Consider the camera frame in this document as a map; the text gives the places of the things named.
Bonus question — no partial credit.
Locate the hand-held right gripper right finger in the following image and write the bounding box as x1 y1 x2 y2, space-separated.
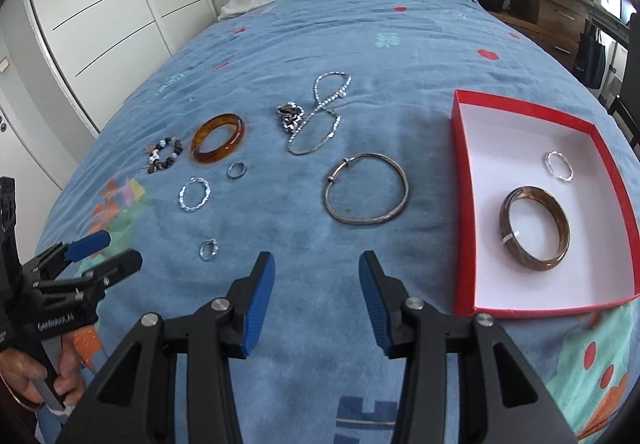
357 250 579 444

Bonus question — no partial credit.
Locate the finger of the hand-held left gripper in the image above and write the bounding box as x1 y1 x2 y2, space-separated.
22 230 112 283
37 249 144 305

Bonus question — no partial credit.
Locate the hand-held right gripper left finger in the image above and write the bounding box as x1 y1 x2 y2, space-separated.
55 251 277 444

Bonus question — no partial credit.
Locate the silver twisted bracelet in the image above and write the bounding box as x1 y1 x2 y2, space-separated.
178 177 211 213

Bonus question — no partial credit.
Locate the red cardboard box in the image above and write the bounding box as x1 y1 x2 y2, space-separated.
451 90 640 320

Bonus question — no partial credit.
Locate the large silver bangle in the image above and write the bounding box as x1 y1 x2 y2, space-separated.
323 153 409 225

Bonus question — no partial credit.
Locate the wooden beaded bracelet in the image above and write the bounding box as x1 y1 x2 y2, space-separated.
144 138 184 174

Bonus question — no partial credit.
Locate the silver chain necklace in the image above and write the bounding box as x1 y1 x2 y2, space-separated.
286 72 353 156

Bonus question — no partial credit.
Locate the person's left hand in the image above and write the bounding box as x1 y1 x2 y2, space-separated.
0 338 87 416

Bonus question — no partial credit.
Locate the amber bangle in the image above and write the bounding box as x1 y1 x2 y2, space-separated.
191 113 246 165

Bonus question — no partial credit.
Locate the brown marbled bangle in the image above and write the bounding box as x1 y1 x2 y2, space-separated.
499 186 571 271

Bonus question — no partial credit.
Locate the blue printed blanket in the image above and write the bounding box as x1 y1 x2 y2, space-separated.
30 0 640 444

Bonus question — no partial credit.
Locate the dark chair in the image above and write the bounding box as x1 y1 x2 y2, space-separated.
612 92 640 151

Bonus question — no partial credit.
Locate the black hanging bag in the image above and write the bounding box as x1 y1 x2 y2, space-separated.
572 22 609 90

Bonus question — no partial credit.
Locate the wooden drawer cabinet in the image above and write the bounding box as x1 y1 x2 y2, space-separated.
500 0 597 70

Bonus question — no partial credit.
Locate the grey desk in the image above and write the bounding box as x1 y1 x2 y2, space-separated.
584 0 637 32

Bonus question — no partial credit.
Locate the dark silver link bracelet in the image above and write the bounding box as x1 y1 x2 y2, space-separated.
276 101 306 135

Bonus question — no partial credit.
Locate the silver ring bracelet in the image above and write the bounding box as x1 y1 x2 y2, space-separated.
543 150 575 183

